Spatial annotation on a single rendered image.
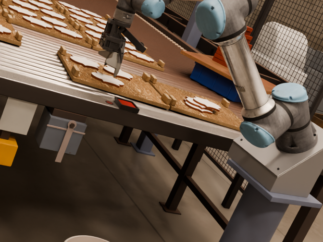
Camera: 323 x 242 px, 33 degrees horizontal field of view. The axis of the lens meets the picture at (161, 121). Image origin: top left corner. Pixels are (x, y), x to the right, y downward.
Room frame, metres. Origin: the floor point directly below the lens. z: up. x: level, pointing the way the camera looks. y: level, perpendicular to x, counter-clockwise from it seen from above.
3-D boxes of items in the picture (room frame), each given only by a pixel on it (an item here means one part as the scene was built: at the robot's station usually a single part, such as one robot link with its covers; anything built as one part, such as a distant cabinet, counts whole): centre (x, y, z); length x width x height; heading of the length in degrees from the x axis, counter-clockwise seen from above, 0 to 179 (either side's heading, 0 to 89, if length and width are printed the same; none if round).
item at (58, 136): (1.81, 0.31, 0.77); 0.14 x 0.11 x 0.18; 120
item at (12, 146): (1.72, 0.46, 0.74); 0.09 x 0.08 x 0.24; 120
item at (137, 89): (2.19, 0.25, 0.93); 0.41 x 0.35 x 0.02; 117
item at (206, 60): (3.10, -0.28, 1.03); 0.50 x 0.50 x 0.02; 61
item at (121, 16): (2.08, 0.29, 1.19); 0.08 x 0.08 x 0.05
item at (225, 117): (2.38, -0.12, 0.93); 0.41 x 0.35 x 0.02; 115
